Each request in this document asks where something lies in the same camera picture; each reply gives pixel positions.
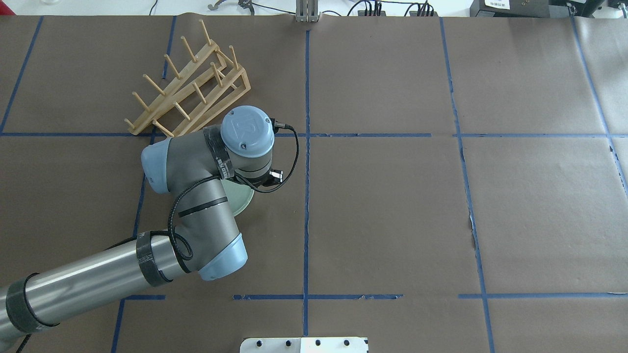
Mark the wooden plate rack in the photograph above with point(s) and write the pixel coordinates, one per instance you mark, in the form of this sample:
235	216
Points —
206	86

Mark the brown paper table cover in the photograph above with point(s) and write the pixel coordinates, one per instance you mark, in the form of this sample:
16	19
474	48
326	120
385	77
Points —
462	184

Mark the light green plate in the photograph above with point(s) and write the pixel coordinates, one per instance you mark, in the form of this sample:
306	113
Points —
239	196

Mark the aluminium frame post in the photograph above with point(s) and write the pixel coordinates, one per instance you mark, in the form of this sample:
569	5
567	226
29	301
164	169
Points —
307	11

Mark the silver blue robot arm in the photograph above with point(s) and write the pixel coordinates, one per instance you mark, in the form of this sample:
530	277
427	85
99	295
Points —
201	234

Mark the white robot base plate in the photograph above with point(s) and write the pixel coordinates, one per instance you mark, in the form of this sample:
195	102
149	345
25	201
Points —
350	344

